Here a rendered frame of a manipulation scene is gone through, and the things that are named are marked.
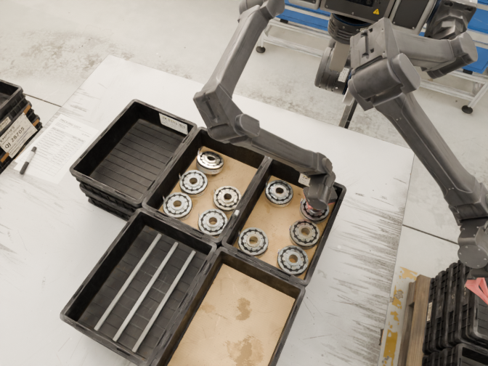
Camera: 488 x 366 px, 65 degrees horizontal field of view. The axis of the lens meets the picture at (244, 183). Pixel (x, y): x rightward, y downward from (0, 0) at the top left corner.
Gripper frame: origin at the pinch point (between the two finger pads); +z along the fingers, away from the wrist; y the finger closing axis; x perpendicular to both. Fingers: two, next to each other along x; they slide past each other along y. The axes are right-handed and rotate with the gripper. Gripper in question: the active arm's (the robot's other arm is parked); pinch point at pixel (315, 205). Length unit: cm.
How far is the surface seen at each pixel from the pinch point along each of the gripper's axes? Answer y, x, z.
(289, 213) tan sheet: -9.0, 1.1, 3.9
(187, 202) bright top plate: -44.0, 12.1, 0.2
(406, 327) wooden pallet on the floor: 53, -39, 86
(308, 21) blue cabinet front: 68, 170, 54
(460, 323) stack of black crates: 53, -47, 39
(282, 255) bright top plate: -17.1, -15.0, 0.8
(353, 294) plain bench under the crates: 7.1, -29.5, 17.1
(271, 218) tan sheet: -16.1, 0.3, 3.7
